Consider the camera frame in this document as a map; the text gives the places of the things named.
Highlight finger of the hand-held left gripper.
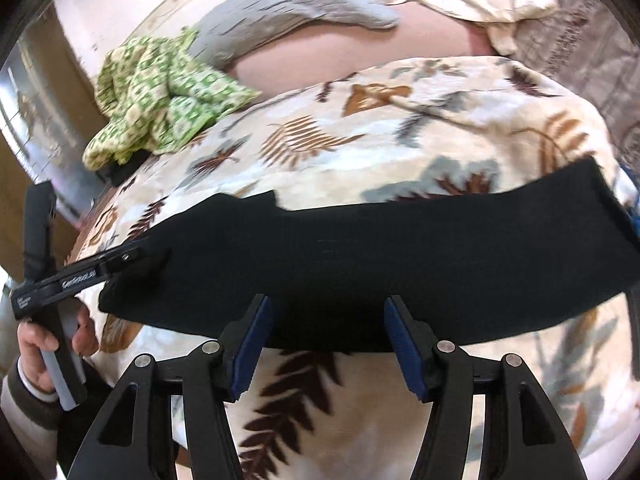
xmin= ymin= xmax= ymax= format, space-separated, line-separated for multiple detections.
xmin=100 ymin=246 xmax=168 ymax=281

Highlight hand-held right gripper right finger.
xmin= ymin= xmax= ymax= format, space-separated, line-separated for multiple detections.
xmin=383 ymin=295 xmax=590 ymax=480

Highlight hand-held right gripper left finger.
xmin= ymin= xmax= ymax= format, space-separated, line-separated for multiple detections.
xmin=82 ymin=293 xmax=274 ymax=480

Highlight black pants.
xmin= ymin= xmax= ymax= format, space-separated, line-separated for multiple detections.
xmin=98 ymin=156 xmax=631 ymax=351

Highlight person's left hand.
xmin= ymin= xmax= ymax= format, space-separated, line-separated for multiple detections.
xmin=16 ymin=296 xmax=98 ymax=394

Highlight green patterned cloth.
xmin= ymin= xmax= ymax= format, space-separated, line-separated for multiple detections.
xmin=82 ymin=26 xmax=262 ymax=171

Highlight leaf print blanket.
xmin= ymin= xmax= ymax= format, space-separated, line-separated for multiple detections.
xmin=70 ymin=55 xmax=640 ymax=480

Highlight grey cloth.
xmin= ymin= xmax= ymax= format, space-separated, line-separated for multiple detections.
xmin=187 ymin=0 xmax=401 ymax=72

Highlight pink bed sheet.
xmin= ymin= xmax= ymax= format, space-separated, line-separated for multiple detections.
xmin=232 ymin=1 xmax=496 ymax=101

